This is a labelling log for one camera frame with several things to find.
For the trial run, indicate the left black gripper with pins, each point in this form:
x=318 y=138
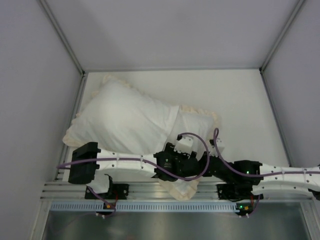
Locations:
x=188 y=163

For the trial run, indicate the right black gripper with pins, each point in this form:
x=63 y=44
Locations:
x=211 y=162

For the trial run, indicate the white pillow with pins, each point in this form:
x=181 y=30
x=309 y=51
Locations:
x=122 y=119

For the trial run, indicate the white pillowcase with cream ruffle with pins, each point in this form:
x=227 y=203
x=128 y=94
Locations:
x=189 y=119

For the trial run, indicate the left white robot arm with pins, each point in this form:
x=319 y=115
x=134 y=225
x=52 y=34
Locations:
x=95 y=167

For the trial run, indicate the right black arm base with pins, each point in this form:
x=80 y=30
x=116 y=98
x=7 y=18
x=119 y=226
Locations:
x=234 y=192

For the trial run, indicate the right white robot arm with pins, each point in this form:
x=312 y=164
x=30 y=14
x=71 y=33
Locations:
x=246 y=179

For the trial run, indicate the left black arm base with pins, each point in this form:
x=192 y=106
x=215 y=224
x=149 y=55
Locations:
x=119 y=191

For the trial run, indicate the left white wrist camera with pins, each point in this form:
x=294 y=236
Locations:
x=184 y=144

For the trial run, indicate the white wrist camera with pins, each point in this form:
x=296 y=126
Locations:
x=184 y=144
x=215 y=146

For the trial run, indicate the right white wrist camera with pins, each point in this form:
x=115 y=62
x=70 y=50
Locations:
x=215 y=146

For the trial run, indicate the aluminium mounting rail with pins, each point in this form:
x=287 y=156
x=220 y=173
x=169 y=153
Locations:
x=143 y=191

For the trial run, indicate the right aluminium frame post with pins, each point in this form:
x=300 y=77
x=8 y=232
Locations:
x=294 y=13

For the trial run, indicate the aluminium frame post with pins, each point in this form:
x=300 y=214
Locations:
x=294 y=13
x=44 y=5

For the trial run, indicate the perforated grey cable duct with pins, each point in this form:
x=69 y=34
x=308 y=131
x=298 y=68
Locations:
x=175 y=207

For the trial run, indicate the left aluminium frame post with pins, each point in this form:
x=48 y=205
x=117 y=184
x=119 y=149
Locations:
x=44 y=5

